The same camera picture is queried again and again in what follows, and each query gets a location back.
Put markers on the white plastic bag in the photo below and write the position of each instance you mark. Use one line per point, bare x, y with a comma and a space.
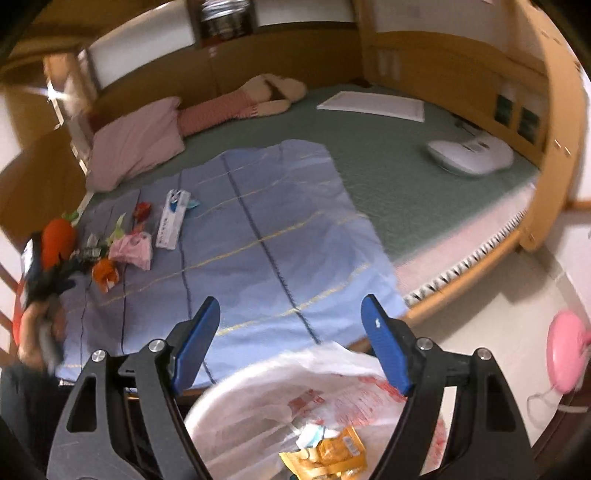
258, 392

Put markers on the white flat board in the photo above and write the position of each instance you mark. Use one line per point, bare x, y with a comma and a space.
374, 105

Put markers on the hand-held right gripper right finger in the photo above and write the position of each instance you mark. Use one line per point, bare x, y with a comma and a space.
385, 344

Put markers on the orange snack packet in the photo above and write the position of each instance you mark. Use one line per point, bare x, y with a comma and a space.
341, 454

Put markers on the pink packet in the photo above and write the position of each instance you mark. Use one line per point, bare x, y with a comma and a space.
131, 251

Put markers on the orange carrot plush toy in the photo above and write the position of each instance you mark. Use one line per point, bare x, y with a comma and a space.
57, 237

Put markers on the blue checked blanket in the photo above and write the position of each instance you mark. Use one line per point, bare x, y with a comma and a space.
277, 221

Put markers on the red foil snack wrapper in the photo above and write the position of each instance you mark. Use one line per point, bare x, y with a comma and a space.
142, 211

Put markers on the green white wrapper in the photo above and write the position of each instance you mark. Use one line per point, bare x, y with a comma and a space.
117, 228

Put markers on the pink pillow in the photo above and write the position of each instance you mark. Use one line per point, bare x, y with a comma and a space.
134, 138

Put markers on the crumpled orange wrapper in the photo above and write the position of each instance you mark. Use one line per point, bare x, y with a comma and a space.
104, 272

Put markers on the long white packet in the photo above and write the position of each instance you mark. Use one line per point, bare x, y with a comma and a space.
171, 226

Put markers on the wooden bed frame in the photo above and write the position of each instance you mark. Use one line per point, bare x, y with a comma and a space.
549, 138

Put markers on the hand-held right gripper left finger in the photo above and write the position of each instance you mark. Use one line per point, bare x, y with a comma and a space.
198, 344

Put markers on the striped rabbit plush toy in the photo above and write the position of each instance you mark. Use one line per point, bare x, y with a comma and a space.
217, 110

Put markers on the pink round appliance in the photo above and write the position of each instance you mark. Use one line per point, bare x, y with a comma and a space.
565, 350

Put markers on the white handheld mite vacuum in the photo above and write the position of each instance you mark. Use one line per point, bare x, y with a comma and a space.
466, 154

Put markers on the green bed mattress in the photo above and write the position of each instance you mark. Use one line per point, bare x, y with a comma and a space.
392, 152

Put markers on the silver crumpled wrapper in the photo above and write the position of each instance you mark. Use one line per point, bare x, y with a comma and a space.
92, 247

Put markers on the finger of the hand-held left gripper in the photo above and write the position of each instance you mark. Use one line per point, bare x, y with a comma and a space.
64, 280

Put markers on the small white blue wrapper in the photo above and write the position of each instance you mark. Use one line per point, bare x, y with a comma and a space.
311, 436

